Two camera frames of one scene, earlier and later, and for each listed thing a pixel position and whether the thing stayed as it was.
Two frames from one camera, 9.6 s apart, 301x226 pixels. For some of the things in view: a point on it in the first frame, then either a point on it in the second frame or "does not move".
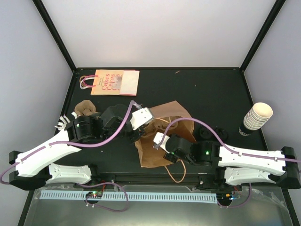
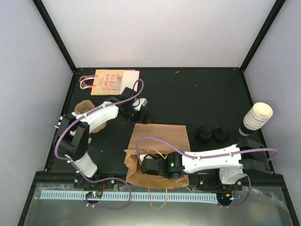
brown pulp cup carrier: [85, 108] does not move
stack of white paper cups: [258, 115] does not move
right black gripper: [170, 158] to [155, 155]
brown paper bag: [170, 118] to [176, 134]
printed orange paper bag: [112, 82] does not move
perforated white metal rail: [131, 196] does not move
